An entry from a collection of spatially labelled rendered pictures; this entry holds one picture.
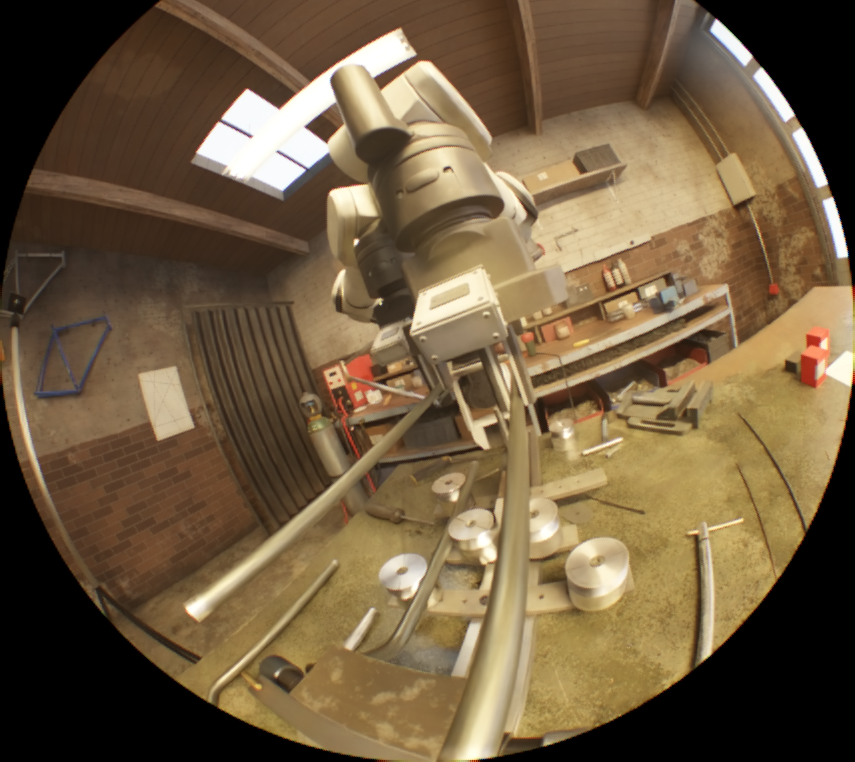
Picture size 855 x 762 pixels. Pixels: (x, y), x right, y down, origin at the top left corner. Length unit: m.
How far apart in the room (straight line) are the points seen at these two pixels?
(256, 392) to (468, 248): 2.62
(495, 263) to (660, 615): 0.33
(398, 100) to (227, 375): 2.59
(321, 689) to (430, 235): 0.26
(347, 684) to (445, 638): 0.20
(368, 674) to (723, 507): 0.36
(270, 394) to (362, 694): 2.72
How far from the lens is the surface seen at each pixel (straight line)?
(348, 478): 0.18
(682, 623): 0.31
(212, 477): 2.89
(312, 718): 0.16
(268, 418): 2.80
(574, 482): 0.39
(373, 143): 0.19
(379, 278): 0.31
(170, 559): 2.91
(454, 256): 0.17
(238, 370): 2.73
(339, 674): 0.16
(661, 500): 0.40
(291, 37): 1.87
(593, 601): 0.25
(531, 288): 0.16
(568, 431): 0.54
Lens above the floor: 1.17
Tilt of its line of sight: 1 degrees up
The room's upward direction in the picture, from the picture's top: 21 degrees counter-clockwise
